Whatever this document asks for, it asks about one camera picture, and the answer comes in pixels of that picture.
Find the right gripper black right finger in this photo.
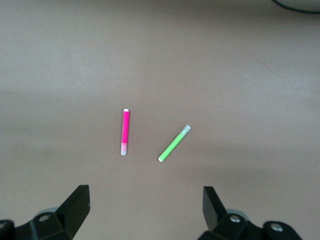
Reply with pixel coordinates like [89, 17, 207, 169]
[197, 185, 302, 240]

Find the brown table cover mat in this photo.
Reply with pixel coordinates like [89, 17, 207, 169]
[0, 0, 320, 240]

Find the green highlighter pen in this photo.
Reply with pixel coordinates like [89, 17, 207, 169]
[157, 124, 192, 163]

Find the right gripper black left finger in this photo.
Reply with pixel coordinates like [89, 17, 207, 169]
[0, 184, 91, 240]

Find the pink highlighter pen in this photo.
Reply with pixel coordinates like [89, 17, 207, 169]
[120, 108, 131, 156]

